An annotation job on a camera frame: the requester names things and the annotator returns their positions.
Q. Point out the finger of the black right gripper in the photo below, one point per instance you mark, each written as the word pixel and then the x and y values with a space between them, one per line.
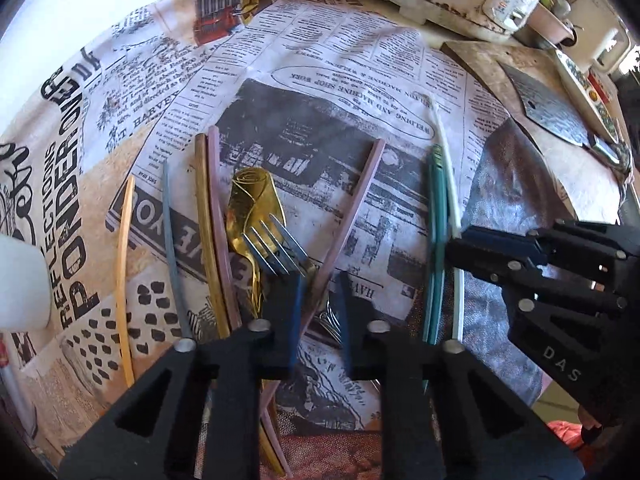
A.
pixel 607 254
pixel 517 268

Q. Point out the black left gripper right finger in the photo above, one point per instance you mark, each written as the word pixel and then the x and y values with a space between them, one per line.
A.
pixel 445 414

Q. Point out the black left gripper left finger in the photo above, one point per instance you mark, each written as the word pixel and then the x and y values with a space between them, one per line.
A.
pixel 196 393

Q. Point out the white chopstick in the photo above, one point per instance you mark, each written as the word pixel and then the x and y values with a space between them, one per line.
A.
pixel 454 220

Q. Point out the silver fork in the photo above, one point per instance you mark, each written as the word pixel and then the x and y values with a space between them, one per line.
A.
pixel 277 249

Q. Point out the gold brown chopstick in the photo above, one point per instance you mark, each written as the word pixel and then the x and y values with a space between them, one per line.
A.
pixel 206 239

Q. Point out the wooden cutting board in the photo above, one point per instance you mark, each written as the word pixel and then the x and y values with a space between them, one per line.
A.
pixel 589 187

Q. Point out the pink chopstick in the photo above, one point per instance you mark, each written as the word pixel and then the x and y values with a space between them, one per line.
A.
pixel 308 297
pixel 268 436

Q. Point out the green chopstick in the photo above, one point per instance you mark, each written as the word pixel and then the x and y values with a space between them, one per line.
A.
pixel 439 240
pixel 428 292

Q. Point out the grey blue chopstick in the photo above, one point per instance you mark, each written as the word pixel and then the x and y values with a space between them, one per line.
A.
pixel 176 286

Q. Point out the patterned steel cleaver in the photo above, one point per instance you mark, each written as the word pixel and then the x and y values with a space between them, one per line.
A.
pixel 550 111

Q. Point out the yellow chopstick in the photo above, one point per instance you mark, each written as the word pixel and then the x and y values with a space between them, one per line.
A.
pixel 121 281

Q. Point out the gold spoon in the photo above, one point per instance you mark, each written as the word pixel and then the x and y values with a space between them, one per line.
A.
pixel 253 196

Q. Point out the white cup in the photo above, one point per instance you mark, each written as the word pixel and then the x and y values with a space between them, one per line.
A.
pixel 25 294

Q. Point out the newspaper print table cloth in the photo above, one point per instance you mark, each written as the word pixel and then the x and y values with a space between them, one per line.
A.
pixel 301 88

